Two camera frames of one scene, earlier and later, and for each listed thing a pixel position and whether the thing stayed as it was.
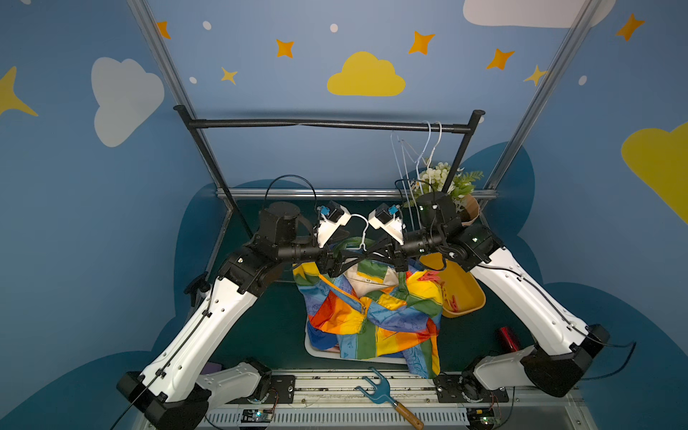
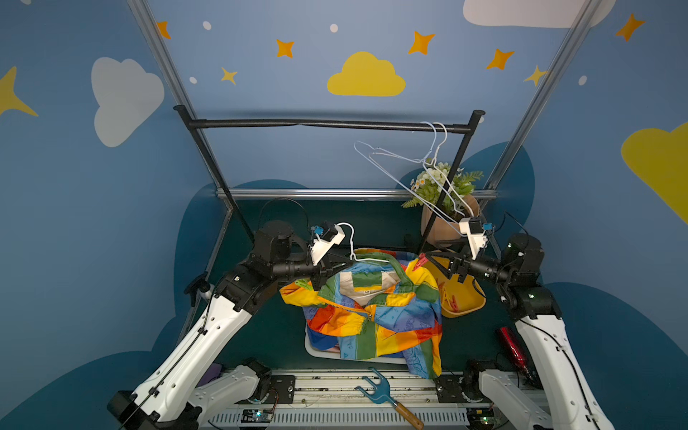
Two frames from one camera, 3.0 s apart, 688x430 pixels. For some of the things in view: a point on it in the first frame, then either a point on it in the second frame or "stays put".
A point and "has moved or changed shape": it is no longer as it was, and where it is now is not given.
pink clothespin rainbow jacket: x=434 y=276 has moved or changed shape
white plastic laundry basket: x=326 y=355 stays put
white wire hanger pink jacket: x=429 y=156 -> x=448 y=183
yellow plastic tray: x=460 y=290 stays put
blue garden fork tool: x=382 y=395 stays put
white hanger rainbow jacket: x=363 y=236 has moved or changed shape
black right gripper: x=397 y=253 -> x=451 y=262
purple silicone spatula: x=210 y=368 stays put
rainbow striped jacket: x=371 y=311 stays put
